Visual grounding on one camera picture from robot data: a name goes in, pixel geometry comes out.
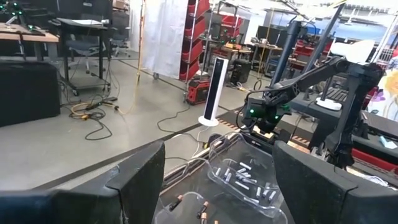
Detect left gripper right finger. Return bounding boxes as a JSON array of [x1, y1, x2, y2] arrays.
[[272, 140, 357, 224]]

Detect clear plastic bin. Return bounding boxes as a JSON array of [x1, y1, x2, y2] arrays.
[[206, 131, 289, 219], [153, 190, 237, 224]]

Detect light fabric curtain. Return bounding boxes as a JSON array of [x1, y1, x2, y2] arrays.
[[128, 0, 191, 80]]

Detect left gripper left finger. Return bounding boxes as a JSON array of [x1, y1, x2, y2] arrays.
[[106, 141, 165, 224]]

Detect white black tower fan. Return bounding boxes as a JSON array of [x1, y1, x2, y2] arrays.
[[198, 56, 230, 128]]

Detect red shelf rack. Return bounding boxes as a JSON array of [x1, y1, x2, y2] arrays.
[[214, 12, 248, 40], [178, 0, 213, 82]]

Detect floor cable bundle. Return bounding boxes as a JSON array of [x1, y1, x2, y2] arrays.
[[60, 95, 121, 141]]

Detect black side table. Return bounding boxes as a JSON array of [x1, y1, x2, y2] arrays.
[[287, 88, 398, 150]]

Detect black stand pole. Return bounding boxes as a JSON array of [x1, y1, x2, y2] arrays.
[[302, 2, 346, 75], [269, 20, 303, 88]]

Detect black floor cable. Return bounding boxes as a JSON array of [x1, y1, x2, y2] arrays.
[[156, 104, 206, 144]]

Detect wooden table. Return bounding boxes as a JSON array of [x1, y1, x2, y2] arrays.
[[0, 22, 60, 62]]

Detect flower picture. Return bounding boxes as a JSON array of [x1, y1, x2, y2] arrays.
[[366, 46, 398, 123]]

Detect grey office chair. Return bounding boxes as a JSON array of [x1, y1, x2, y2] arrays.
[[65, 39, 105, 75]]

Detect red portable generator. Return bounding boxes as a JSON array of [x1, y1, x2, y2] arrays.
[[185, 78, 212, 106]]

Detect light blue paper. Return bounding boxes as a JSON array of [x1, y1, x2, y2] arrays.
[[378, 135, 398, 150]]

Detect white round stand base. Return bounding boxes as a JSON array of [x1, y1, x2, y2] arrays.
[[315, 96, 343, 112]]

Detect black desk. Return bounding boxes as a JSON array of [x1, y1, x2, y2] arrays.
[[49, 17, 113, 96]]

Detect white fan cable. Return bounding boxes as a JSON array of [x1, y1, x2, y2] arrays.
[[190, 126, 208, 159]]

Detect yellow hanging cable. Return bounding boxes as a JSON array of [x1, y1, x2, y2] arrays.
[[70, 0, 147, 121]]

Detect black cabinet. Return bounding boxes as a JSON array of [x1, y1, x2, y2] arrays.
[[0, 60, 62, 128]]

